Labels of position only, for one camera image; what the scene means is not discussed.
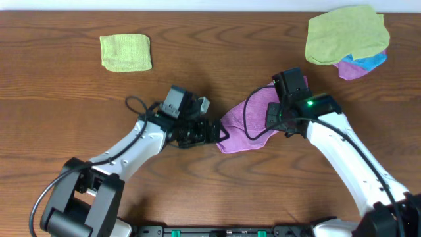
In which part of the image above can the purple microfibre cloth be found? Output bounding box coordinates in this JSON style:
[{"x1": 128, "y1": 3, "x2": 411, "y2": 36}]
[{"x1": 216, "y1": 75, "x2": 309, "y2": 155}]

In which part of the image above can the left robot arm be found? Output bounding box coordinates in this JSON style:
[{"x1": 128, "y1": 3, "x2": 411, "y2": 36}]
[{"x1": 29, "y1": 94, "x2": 230, "y2": 237}]

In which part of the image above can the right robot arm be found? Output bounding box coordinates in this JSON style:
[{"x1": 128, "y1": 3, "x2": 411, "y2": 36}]
[{"x1": 266, "y1": 94, "x2": 420, "y2": 236}]

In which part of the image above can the blue cloth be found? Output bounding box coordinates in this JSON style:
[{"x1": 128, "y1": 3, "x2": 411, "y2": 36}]
[{"x1": 342, "y1": 53, "x2": 387, "y2": 71}]

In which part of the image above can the folded light green cloth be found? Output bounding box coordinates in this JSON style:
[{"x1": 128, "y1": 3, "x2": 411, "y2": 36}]
[{"x1": 99, "y1": 34, "x2": 153, "y2": 73}]

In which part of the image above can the unfolded green cloth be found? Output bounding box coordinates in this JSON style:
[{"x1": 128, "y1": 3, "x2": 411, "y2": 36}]
[{"x1": 305, "y1": 5, "x2": 390, "y2": 65}]

